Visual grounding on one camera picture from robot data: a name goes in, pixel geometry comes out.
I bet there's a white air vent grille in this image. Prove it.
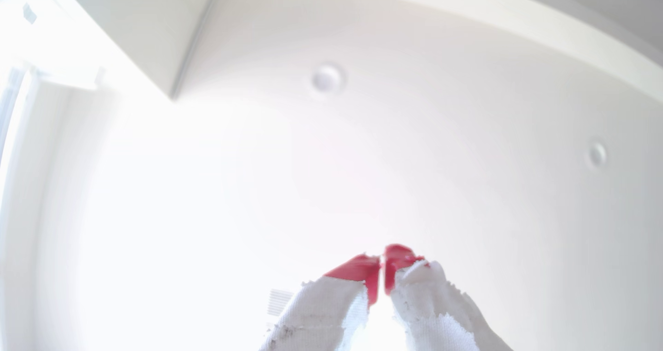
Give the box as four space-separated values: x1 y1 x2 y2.
266 289 294 318

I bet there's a round recessed ceiling light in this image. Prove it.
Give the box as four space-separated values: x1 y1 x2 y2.
311 62 346 95
586 141 609 169

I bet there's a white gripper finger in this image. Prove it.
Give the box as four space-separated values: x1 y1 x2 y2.
259 254 381 351
384 244 513 351

